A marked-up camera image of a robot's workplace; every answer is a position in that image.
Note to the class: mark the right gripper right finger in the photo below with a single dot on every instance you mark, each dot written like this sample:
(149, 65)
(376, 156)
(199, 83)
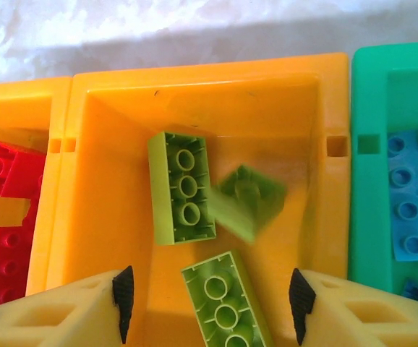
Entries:
(357, 325)

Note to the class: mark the small green lego brick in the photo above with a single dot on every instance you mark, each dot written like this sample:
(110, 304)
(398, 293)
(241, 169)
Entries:
(248, 202)

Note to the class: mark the long blue lego brick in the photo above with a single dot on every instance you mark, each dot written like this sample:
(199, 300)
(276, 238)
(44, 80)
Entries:
(415, 195)

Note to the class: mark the orange plastic bin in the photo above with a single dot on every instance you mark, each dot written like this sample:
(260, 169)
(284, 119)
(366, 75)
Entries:
(13, 108)
(122, 162)

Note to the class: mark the green plastic bin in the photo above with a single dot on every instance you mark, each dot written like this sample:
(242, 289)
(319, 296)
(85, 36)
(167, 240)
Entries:
(368, 217)

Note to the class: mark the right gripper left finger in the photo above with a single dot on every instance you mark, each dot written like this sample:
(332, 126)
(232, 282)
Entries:
(50, 321)

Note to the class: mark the long green lego brick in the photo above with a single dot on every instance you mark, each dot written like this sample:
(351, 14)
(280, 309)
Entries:
(182, 189)
(227, 300)

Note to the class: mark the long red lego brick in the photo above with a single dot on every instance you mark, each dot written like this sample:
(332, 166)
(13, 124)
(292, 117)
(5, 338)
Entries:
(12, 267)

